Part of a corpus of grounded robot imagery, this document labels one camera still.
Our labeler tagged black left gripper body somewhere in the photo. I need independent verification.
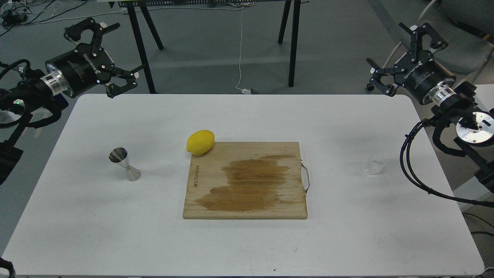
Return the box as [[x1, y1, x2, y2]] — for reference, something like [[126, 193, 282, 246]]
[[45, 43, 115, 98]]

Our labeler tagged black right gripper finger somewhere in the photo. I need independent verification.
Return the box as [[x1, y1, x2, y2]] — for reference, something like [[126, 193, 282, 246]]
[[398, 22, 448, 62], [366, 58, 406, 97]]

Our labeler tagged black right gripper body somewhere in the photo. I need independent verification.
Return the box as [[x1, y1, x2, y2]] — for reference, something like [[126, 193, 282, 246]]
[[394, 50, 456, 105]]

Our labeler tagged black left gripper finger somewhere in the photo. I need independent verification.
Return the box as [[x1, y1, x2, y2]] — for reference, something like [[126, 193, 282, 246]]
[[100, 65, 145, 98], [64, 17, 120, 57]]

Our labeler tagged steel jigger measuring cup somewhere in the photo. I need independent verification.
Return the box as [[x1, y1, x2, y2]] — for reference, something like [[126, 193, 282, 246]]
[[109, 147, 141, 181]]

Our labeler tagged clear glass cup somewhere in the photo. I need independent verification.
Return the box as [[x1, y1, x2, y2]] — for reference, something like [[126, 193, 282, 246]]
[[363, 153, 387, 175]]

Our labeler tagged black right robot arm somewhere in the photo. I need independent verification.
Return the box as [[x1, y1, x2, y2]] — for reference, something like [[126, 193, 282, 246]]
[[366, 23, 494, 191]]

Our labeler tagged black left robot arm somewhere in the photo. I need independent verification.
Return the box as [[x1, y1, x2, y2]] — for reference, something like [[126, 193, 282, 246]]
[[0, 17, 145, 182]]

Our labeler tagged grey office chair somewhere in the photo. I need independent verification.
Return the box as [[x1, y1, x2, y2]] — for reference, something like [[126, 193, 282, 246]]
[[369, 0, 494, 84]]

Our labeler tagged black-legged background table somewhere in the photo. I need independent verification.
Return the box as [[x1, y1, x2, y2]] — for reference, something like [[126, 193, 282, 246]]
[[108, 0, 310, 94]]

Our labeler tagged yellow lemon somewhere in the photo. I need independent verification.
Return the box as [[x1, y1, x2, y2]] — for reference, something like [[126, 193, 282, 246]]
[[186, 130, 215, 156]]

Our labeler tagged wooden cutting board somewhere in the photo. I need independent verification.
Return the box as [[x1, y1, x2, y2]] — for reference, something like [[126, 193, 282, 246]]
[[183, 141, 308, 220]]

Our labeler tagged floor cables and adapter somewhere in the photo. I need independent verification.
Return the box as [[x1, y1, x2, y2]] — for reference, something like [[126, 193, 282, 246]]
[[0, 0, 128, 37]]

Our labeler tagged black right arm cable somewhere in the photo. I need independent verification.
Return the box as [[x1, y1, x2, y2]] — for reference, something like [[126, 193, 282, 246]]
[[400, 118, 494, 209]]

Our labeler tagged white hanging cable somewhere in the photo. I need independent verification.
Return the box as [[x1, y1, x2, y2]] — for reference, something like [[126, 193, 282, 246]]
[[236, 7, 251, 94]]

